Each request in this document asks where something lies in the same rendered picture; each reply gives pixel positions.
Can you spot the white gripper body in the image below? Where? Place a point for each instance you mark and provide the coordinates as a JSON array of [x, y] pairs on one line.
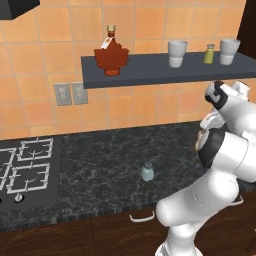
[[213, 120]]

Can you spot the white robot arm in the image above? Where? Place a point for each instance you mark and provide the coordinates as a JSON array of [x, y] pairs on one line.
[[213, 196]]

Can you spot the yellow-green shaker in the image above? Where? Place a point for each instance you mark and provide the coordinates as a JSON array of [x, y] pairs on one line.
[[209, 55]]

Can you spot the pale blue-grey shaker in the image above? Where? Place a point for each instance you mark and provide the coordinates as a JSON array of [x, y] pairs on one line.
[[147, 172]]

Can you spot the red maple leaf syrup bottle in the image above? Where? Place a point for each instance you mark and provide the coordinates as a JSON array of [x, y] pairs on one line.
[[111, 58]]

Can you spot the dark wood cabinet door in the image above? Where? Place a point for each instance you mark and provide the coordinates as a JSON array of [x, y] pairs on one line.
[[43, 240]]

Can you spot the white cup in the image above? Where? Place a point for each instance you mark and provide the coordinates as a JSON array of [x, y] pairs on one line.
[[176, 53], [228, 51]]

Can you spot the dark wood drawer front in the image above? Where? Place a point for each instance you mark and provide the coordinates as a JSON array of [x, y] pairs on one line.
[[126, 236], [233, 230]]

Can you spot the black gas hob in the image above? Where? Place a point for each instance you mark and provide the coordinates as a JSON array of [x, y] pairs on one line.
[[30, 173]]

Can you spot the silver hob knob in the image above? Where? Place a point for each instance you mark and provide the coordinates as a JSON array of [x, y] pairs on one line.
[[19, 198]]

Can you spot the dark range hood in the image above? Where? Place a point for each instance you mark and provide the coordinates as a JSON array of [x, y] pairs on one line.
[[16, 7]]

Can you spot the dark grey wall shelf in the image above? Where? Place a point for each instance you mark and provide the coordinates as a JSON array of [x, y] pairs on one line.
[[150, 71]]

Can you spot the dark brown wall cabinet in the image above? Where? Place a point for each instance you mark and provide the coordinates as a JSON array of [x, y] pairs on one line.
[[248, 26]]

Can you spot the grey wall outlet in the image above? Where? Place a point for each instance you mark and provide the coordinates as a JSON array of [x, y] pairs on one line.
[[62, 94], [80, 93]]

